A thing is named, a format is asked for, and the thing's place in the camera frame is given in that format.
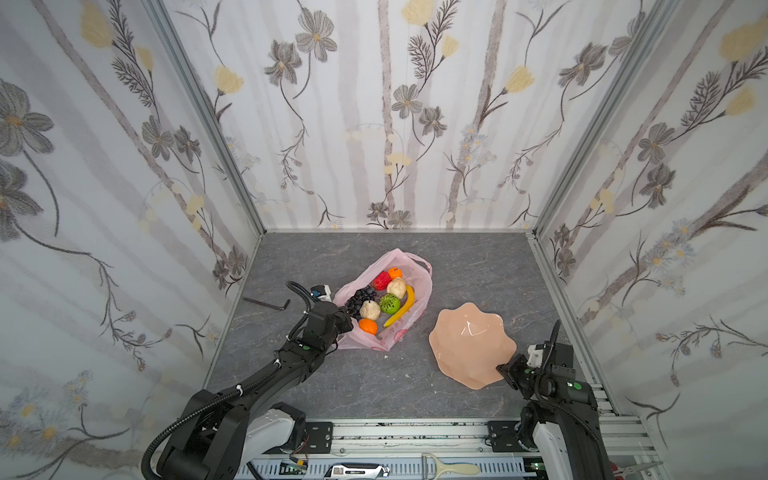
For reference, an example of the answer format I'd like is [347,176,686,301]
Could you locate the dark fake grape bunch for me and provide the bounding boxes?
[343,286,378,320]

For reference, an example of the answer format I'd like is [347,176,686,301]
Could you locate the orange fake tangerine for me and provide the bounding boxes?
[358,318,379,335]

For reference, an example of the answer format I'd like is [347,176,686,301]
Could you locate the cream fake garlic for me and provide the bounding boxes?
[387,277,408,300]

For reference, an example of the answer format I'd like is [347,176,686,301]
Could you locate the red fake strawberry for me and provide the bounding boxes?
[371,271,392,291]

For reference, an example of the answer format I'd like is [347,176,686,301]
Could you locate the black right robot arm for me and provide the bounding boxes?
[495,340,614,479]

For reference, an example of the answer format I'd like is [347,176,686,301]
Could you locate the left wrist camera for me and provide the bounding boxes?
[310,284,332,302]

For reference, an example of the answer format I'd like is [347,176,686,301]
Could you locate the silver black utility knife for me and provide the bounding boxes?
[323,462,390,480]

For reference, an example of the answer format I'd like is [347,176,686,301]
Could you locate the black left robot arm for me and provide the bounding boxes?
[140,301,354,479]

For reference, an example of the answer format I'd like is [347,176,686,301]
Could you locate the pink plastic bag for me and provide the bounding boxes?
[333,249,433,352]

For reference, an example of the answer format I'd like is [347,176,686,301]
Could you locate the cream fake pear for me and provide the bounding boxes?
[359,300,381,321]

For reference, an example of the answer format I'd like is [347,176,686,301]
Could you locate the dark hex key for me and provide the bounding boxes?
[241,296,291,311]

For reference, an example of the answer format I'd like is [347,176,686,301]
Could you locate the pink scalloped plate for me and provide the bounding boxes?
[429,302,518,390]

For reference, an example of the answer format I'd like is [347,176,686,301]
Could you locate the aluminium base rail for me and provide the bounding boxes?
[233,416,667,480]

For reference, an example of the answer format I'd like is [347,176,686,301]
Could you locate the yellow fake banana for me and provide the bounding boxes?
[384,285,415,328]

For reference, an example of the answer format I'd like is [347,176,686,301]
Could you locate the red handled scissors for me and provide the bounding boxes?
[611,461,662,480]

